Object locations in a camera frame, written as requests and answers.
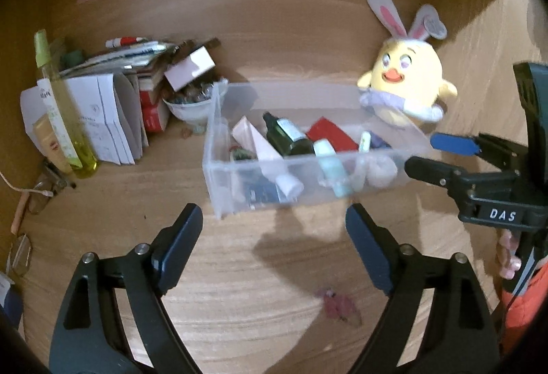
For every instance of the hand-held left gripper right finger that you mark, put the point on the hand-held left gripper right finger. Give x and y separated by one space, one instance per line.
368 250

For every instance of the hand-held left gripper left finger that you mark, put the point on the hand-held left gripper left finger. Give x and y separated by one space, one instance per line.
180 245

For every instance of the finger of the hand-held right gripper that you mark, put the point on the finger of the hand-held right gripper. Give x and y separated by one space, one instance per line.
454 143
428 170

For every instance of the clear plastic storage box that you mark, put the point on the clear plastic storage box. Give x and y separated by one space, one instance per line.
222 202

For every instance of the light green tube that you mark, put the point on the light green tube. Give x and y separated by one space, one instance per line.
364 143

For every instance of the mint green bottle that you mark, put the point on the mint green bottle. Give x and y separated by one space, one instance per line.
332 164

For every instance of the blue packet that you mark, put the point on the blue packet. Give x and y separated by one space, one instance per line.
259 190

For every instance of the white squeeze tube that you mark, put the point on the white squeeze tube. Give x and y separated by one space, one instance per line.
265 151

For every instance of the person's right hand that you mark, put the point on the person's right hand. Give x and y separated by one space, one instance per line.
508 256

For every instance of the yellow chick plush toy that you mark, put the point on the yellow chick plush toy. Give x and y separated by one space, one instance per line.
406 74

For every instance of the flat red box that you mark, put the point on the flat red box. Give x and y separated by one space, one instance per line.
329 132

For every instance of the white bowl of trinkets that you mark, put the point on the white bowl of trinkets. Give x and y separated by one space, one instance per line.
188 110

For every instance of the red book box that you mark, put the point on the red book box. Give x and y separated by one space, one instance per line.
154 113

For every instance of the dark green glass bottle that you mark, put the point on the dark green glass bottle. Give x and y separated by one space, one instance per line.
291 138

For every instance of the eyeglasses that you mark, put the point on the eyeglasses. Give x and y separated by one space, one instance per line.
43 192

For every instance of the white folded leaflet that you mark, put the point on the white folded leaflet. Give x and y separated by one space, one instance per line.
107 117

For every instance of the wooden stick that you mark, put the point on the wooden stick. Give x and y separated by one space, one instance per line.
20 213

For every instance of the yellow-green spray bottle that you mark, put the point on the yellow-green spray bottle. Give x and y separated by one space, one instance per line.
64 130

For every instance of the beige sachet packet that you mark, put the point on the beige sachet packet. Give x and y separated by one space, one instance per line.
47 138

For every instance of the small white box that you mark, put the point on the small white box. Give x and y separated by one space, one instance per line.
190 68

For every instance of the blue and white object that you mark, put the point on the blue and white object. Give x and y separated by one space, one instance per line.
10 301

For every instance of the stack of books and papers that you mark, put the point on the stack of books and papers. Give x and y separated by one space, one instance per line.
128 59

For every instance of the red and white marker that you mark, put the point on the red and white marker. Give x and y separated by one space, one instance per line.
126 41

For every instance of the small teal block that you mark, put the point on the small teal block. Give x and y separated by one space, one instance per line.
72 58

